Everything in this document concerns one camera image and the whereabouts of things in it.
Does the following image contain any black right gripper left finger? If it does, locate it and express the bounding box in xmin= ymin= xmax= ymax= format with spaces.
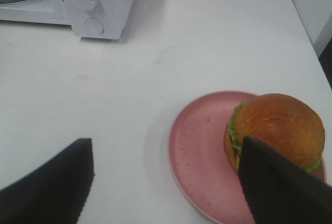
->
xmin=1 ymin=138 xmax=94 ymax=223

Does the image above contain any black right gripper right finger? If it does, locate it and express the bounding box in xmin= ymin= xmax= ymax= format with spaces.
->
xmin=238 ymin=136 xmax=331 ymax=223

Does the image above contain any burger bun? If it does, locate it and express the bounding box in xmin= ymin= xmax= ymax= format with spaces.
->
xmin=223 ymin=93 xmax=325 ymax=173

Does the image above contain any pink plate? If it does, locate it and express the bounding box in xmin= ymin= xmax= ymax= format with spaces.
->
xmin=168 ymin=91 xmax=326 ymax=223

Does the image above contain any round door release button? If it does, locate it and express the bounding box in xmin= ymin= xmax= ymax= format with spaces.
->
xmin=85 ymin=18 xmax=104 ymax=34

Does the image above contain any white microwave oven body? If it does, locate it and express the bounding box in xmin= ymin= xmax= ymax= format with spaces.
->
xmin=1 ymin=0 xmax=133 ymax=39

